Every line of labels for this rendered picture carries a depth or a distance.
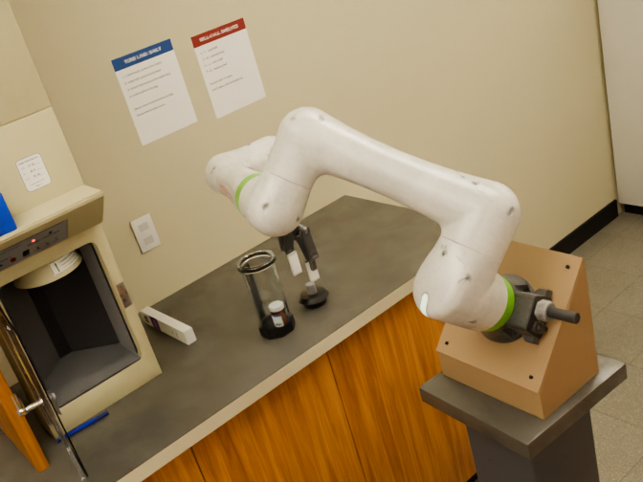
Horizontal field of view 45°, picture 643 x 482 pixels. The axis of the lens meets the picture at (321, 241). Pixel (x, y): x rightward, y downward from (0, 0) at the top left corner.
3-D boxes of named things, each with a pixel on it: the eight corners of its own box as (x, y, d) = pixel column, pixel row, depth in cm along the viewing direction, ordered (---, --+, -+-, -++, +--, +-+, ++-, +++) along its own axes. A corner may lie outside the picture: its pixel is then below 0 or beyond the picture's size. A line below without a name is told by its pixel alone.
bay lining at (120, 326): (22, 379, 215) (-34, 268, 200) (105, 331, 228) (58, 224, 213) (55, 409, 196) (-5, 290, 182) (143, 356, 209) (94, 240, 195)
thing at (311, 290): (294, 306, 228) (287, 287, 225) (317, 292, 232) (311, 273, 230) (313, 315, 221) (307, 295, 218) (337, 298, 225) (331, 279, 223)
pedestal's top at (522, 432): (628, 378, 170) (626, 362, 168) (530, 460, 155) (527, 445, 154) (514, 333, 195) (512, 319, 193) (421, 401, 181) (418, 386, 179)
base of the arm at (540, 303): (593, 291, 152) (577, 284, 148) (573, 364, 151) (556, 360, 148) (488, 269, 172) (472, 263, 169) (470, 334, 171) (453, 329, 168)
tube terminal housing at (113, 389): (22, 406, 217) (-111, 150, 185) (123, 346, 233) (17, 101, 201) (55, 440, 198) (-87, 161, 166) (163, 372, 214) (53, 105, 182)
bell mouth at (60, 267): (4, 279, 201) (-5, 261, 199) (66, 249, 210) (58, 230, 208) (27, 295, 188) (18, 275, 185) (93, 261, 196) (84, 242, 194)
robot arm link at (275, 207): (321, 194, 162) (271, 173, 157) (298, 251, 164) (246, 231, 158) (294, 179, 179) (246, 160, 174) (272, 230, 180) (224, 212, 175)
